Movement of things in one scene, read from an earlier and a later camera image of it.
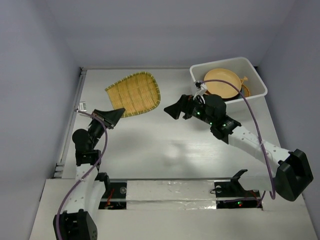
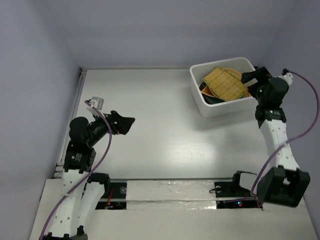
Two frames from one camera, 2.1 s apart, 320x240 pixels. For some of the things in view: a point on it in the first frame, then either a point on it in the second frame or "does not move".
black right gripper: x=185 y=103 to x=263 y=75
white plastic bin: x=258 y=92 does not move
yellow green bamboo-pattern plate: x=137 y=93 to x=227 y=86
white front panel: x=179 y=210 does not move
